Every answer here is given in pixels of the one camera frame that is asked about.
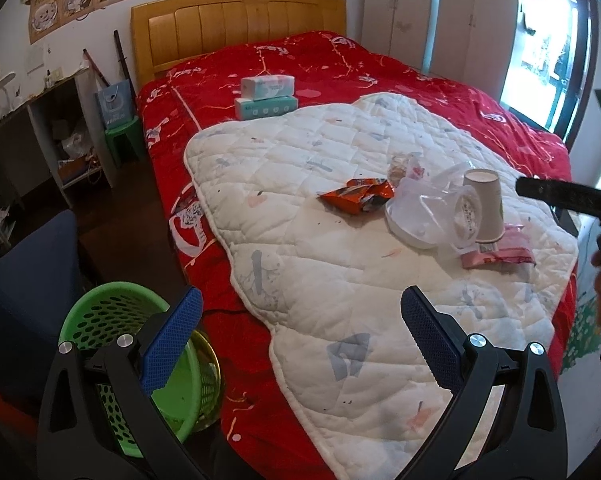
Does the red patterned bedspread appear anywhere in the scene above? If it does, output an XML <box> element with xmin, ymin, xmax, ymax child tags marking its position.
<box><xmin>137</xmin><ymin>32</ymin><xmax>571</xmax><ymax>479</ymax></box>

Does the green plastic stool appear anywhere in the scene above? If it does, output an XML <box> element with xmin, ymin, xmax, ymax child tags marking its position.
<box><xmin>105</xmin><ymin>116</ymin><xmax>145</xmax><ymax>167</ymax></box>

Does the teal tissue box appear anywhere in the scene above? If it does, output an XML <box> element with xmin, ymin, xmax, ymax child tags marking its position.
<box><xmin>234</xmin><ymin>96</ymin><xmax>298</xmax><ymax>120</ymax></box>

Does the pink snack wrapper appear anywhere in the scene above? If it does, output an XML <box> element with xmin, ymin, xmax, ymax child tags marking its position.
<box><xmin>461</xmin><ymin>224</ymin><xmax>535</xmax><ymax>269</ymax></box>

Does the green plastic waste basket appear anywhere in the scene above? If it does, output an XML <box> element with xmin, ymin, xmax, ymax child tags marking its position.
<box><xmin>58</xmin><ymin>282</ymin><xmax>221</xmax><ymax>442</ymax></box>

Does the white quilted blanket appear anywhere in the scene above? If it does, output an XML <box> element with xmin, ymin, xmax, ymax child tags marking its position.
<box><xmin>184</xmin><ymin>93</ymin><xmax>578</xmax><ymax>479</ymax></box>

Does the white tissue pack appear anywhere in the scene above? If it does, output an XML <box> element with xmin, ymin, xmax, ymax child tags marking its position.
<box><xmin>241</xmin><ymin>75</ymin><xmax>295</xmax><ymax>101</ymax></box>

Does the white paper cup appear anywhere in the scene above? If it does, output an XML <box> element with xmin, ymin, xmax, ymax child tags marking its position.
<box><xmin>463</xmin><ymin>168</ymin><xmax>504</xmax><ymax>244</ymax></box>

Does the white wardrobe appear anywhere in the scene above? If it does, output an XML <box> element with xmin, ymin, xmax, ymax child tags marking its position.
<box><xmin>361</xmin><ymin>0</ymin><xmax>518</xmax><ymax>100</ymax></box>

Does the blue office chair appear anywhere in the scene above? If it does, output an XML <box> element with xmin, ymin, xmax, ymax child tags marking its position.
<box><xmin>0</xmin><ymin>210</ymin><xmax>82</xmax><ymax>349</ymax></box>

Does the white shelf desk unit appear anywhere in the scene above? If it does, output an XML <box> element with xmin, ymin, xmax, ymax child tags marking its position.
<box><xmin>0</xmin><ymin>67</ymin><xmax>117</xmax><ymax>206</ymax></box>

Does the wooden headboard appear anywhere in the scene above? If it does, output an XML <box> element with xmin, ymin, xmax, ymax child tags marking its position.
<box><xmin>131</xmin><ymin>0</ymin><xmax>347</xmax><ymax>86</ymax></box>

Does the orange snack wrapper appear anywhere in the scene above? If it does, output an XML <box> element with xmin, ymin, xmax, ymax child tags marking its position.
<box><xmin>319</xmin><ymin>178</ymin><xmax>395</xmax><ymax>216</ymax></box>

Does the blue paper bag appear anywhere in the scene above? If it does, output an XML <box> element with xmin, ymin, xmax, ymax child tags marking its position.
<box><xmin>96</xmin><ymin>79</ymin><xmax>133</xmax><ymax>129</ymax></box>

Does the clear plastic bag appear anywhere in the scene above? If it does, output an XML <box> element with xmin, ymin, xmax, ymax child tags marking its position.
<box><xmin>389</xmin><ymin>153</ymin><xmax>481</xmax><ymax>255</ymax></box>

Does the window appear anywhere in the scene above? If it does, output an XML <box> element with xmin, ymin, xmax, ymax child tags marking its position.
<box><xmin>501</xmin><ymin>0</ymin><xmax>597</xmax><ymax>146</ymax></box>

